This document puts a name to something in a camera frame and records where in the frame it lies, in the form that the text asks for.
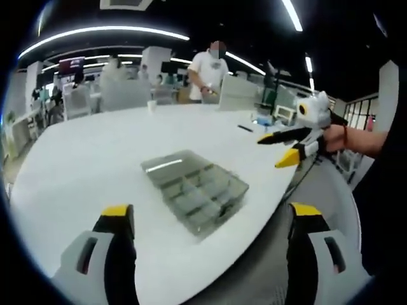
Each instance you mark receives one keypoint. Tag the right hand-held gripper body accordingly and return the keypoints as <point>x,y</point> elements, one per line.
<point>313,111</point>

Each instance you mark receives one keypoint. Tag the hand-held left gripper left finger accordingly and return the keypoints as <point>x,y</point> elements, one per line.
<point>121,248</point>

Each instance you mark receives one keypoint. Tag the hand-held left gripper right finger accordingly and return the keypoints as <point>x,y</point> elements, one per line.
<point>302,254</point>

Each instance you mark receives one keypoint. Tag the clear plastic dual guide fixture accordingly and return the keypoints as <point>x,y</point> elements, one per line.
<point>197,190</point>

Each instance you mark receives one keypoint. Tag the person's right hand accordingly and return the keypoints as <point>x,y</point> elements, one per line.
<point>335,138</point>

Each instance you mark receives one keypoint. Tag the blue packet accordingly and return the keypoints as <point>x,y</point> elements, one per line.
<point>263,121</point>

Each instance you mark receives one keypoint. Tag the short ceiling light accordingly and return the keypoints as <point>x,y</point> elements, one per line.
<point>310,74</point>

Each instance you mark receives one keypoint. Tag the black marker pen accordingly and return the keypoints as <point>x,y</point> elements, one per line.
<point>245,128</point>

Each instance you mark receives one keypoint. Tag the green stand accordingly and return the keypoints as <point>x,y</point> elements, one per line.
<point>275,89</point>

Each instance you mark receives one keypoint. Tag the slanted ceiling light strip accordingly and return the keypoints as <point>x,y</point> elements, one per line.
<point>246,63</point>

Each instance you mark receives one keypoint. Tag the straight ceiling light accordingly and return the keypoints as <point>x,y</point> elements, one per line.
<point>292,16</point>

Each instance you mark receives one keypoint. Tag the person's dark shirt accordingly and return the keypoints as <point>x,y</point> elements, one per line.
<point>388,206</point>

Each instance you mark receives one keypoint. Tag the white paper cup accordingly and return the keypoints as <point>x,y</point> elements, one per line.
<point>152,107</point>

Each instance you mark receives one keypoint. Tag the wide grey office chair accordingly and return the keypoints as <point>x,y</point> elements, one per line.
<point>125,93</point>

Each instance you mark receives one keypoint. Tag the purple display screen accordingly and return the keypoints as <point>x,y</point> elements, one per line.
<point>72,65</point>

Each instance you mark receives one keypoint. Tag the long curved ceiling light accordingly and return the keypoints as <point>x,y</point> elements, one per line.
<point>105,30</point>

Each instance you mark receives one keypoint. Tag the white open frame box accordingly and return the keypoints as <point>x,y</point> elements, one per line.
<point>286,112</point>

